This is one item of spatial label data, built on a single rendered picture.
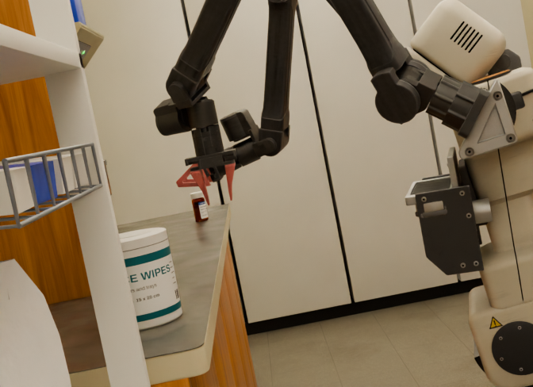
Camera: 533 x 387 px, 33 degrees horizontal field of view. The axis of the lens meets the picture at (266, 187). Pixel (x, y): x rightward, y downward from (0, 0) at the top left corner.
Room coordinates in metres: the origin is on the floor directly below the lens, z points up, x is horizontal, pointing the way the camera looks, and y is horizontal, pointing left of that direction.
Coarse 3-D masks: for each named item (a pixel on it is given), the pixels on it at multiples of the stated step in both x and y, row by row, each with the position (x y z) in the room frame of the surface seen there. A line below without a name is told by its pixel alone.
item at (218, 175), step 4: (228, 148) 2.15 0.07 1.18; (232, 148) 2.14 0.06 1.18; (232, 156) 2.13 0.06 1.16; (236, 164) 2.14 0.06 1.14; (212, 168) 2.16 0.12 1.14; (216, 168) 2.12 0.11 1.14; (220, 168) 2.14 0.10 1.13; (224, 168) 2.14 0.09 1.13; (236, 168) 2.15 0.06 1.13; (212, 172) 2.16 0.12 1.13; (216, 172) 2.11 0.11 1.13; (220, 172) 2.14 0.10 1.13; (224, 172) 2.15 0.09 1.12; (216, 176) 2.11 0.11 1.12; (220, 176) 2.14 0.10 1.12; (216, 180) 2.11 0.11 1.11
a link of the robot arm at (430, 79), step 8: (400, 72) 1.56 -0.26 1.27; (408, 72) 1.56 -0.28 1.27; (416, 72) 1.56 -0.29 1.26; (424, 72) 1.55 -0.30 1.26; (432, 72) 1.56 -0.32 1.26; (408, 80) 1.54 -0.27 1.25; (416, 80) 1.55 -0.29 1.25; (424, 80) 1.53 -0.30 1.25; (432, 80) 1.54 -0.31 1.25; (440, 80) 1.56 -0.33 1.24; (416, 88) 1.53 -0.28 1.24; (424, 88) 1.52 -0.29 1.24; (432, 88) 1.52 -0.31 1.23; (424, 96) 1.53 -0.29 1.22; (432, 96) 1.54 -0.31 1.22; (424, 104) 1.54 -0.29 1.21
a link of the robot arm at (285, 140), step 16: (272, 0) 2.00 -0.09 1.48; (288, 0) 2.01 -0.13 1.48; (272, 16) 2.04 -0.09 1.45; (288, 16) 2.03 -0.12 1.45; (272, 32) 2.05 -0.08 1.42; (288, 32) 2.04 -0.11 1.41; (272, 48) 2.06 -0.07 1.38; (288, 48) 2.05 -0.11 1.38; (272, 64) 2.06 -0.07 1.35; (288, 64) 2.07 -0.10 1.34; (272, 80) 2.07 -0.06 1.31; (288, 80) 2.08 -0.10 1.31; (272, 96) 2.08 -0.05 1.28; (288, 96) 2.10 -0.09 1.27; (272, 112) 2.09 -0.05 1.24; (288, 112) 2.11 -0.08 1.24; (272, 128) 2.09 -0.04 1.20; (288, 128) 2.14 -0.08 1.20
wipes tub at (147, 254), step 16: (128, 240) 1.43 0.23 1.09; (144, 240) 1.44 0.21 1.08; (160, 240) 1.46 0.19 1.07; (128, 256) 1.43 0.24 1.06; (144, 256) 1.44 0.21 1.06; (160, 256) 1.46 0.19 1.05; (128, 272) 1.43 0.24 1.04; (144, 272) 1.44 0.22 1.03; (160, 272) 1.45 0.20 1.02; (144, 288) 1.43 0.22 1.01; (160, 288) 1.45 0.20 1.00; (176, 288) 1.49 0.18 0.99; (144, 304) 1.43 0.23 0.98; (160, 304) 1.44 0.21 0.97; (176, 304) 1.47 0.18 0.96; (144, 320) 1.43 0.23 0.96; (160, 320) 1.44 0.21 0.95
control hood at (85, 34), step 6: (78, 24) 1.94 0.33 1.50; (78, 30) 1.94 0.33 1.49; (84, 30) 1.99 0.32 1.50; (90, 30) 2.06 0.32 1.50; (78, 36) 1.97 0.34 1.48; (84, 36) 2.03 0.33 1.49; (90, 36) 2.09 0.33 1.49; (96, 36) 2.15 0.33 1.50; (102, 36) 2.23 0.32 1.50; (84, 42) 2.07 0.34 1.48; (90, 42) 2.13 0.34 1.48; (96, 42) 2.19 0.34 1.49; (90, 48) 2.18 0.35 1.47; (96, 48) 2.24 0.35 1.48; (90, 54) 2.22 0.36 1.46; (84, 60) 2.19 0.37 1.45; (84, 66) 2.23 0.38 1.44
